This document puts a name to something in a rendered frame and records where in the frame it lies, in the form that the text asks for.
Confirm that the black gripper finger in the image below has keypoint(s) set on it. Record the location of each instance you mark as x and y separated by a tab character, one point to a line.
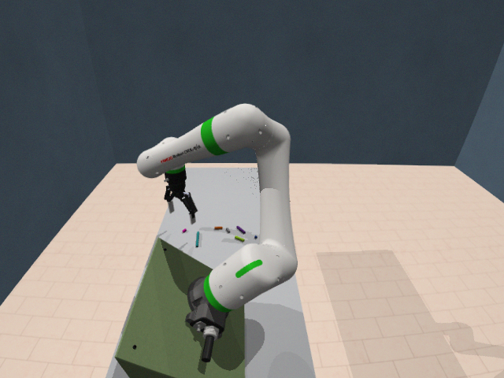
169	197
188	202

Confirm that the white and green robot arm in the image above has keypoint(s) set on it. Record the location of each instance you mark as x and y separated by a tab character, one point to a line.
254	268

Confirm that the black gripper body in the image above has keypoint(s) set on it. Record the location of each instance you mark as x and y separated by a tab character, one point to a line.
178	188

